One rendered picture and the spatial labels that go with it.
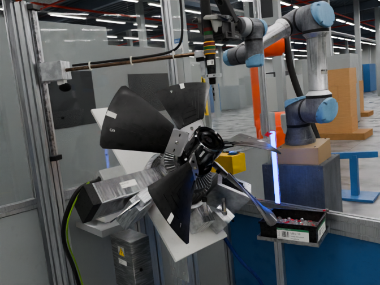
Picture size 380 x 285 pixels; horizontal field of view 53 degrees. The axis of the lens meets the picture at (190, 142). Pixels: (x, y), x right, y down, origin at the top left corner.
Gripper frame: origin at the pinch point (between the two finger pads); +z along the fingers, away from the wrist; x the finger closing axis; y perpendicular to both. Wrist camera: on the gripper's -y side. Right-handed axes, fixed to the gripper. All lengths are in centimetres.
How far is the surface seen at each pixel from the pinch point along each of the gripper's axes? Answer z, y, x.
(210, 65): -1.6, 16.6, -1.4
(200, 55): 0.2, 12.8, 1.5
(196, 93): -6.6, 26.1, 12.5
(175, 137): 14.5, 40.3, 2.9
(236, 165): -37, 62, 21
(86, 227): 26, 80, 56
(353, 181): -321, 144, 95
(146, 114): 23.0, 31.4, 6.8
